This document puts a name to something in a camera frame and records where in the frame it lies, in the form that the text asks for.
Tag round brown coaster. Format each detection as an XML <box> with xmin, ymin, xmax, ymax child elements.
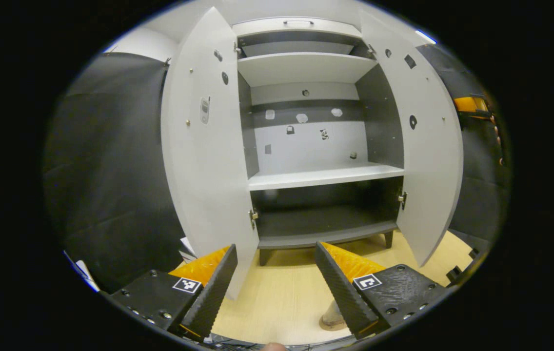
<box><xmin>319</xmin><ymin>314</ymin><xmax>351</xmax><ymax>332</ymax></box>

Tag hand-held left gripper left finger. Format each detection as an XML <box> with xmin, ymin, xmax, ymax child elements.
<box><xmin>110</xmin><ymin>244</ymin><xmax>238</xmax><ymax>342</ymax></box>

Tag black backdrop cloth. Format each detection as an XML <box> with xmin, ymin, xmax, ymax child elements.
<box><xmin>43</xmin><ymin>43</ymin><xmax>511</xmax><ymax>293</ymax></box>

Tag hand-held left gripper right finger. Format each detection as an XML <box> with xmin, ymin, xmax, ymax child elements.
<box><xmin>315</xmin><ymin>241</ymin><xmax>453</xmax><ymax>340</ymax></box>

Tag grey cabinet shelf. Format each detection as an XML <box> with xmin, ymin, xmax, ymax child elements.
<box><xmin>237</xmin><ymin>52</ymin><xmax>379</xmax><ymax>87</ymax></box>
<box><xmin>240</xmin><ymin>41</ymin><xmax>356</xmax><ymax>58</ymax></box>
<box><xmin>248</xmin><ymin>162</ymin><xmax>405</xmax><ymax>191</ymax></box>

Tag grey cabinet door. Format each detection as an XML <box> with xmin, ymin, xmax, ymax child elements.
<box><xmin>161</xmin><ymin>6</ymin><xmax>260</xmax><ymax>300</ymax></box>
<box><xmin>359</xmin><ymin>10</ymin><xmax>464</xmax><ymax>268</ymax></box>

